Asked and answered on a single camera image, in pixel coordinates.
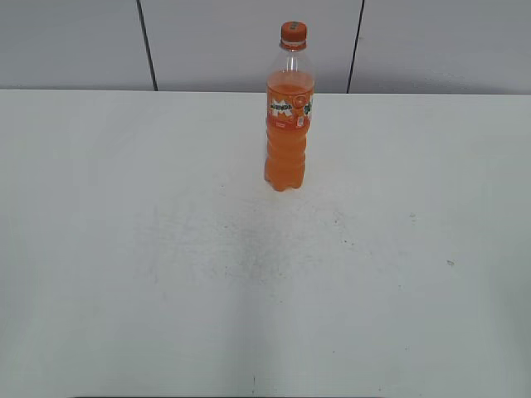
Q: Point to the orange soda plastic bottle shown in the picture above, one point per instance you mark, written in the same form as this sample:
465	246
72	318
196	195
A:
289	103

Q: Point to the orange bottle cap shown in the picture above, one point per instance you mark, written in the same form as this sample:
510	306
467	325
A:
293	32

